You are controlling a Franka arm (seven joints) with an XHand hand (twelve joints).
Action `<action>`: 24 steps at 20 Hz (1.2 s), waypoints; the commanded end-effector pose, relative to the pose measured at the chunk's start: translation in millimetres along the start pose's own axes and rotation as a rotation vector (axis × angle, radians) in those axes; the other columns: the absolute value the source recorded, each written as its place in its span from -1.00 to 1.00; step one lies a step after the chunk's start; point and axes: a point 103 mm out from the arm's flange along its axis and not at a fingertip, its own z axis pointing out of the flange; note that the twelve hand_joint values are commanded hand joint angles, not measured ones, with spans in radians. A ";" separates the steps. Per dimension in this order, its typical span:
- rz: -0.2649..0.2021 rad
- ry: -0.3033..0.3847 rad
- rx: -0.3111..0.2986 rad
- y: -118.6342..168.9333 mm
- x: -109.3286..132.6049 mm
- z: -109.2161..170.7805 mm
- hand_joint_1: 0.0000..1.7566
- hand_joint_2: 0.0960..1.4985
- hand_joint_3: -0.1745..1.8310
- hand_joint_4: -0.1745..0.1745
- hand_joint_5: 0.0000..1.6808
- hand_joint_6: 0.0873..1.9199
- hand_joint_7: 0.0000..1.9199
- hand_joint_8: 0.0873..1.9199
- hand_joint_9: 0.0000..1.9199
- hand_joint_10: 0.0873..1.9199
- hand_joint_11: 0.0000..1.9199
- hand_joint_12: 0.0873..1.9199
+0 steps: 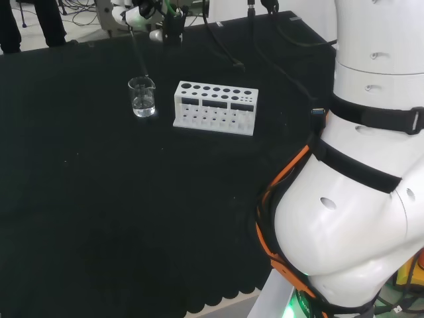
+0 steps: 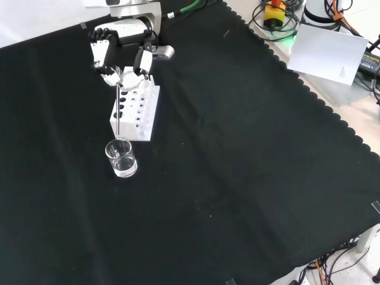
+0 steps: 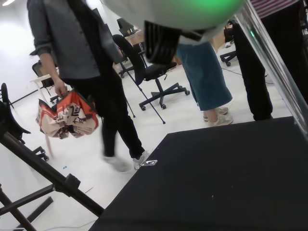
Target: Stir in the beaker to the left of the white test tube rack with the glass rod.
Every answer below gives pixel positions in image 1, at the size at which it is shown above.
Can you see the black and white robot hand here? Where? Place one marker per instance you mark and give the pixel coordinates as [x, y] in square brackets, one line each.
[132, 16]

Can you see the yellow stop button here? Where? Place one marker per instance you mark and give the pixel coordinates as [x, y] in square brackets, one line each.
[405, 271]

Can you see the clear glass beaker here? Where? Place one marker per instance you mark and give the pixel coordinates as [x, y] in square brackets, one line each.
[142, 106]

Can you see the person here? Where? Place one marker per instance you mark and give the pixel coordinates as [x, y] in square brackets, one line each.
[49, 23]

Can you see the white test tube rack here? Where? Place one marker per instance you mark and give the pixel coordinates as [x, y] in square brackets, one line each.
[202, 92]

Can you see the black bench cloth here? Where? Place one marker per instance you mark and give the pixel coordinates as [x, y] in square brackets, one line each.
[99, 182]

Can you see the clear glass rod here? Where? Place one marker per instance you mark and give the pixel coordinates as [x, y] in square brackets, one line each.
[139, 54]

